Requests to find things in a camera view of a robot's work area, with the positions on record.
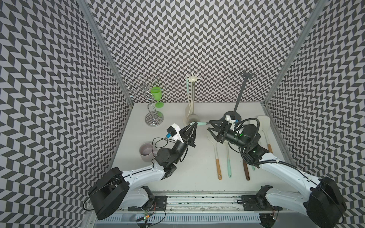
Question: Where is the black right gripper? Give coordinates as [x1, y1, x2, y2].
[207, 120, 249, 150]

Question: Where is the dark grey utensil rack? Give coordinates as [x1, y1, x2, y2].
[222, 70, 256, 121]

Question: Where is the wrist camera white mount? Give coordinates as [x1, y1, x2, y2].
[166, 123, 183, 143]
[225, 115, 239, 128]

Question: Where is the cream utensil rack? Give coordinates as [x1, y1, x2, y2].
[182, 73, 202, 127]

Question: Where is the chrome wire glass rack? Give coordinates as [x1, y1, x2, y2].
[139, 77, 164, 127]

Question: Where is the white spatula mint handle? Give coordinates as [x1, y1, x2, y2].
[225, 143, 232, 178]

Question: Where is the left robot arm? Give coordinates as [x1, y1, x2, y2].
[88, 123, 198, 220]

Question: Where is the green plastic goblet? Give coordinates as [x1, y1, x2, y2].
[150, 86, 164, 108]

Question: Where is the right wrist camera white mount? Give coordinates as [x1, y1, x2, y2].
[225, 115, 239, 128]

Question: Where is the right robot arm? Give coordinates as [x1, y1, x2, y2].
[208, 118, 347, 228]

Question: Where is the metal base rail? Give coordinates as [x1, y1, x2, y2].
[82, 192, 316, 228]

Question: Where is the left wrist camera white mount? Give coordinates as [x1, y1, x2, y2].
[166, 123, 183, 143]

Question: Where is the pink ceramic cup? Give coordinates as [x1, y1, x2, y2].
[139, 142, 157, 162]

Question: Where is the grey turner mint handle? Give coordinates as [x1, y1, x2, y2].
[190, 122, 210, 126]

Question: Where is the white spatula wooden handle rack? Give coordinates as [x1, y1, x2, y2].
[207, 132, 222, 180]

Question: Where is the steel spoon brown handle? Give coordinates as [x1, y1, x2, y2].
[242, 161, 251, 181]

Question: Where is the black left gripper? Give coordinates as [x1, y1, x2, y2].
[171, 121, 197, 164]

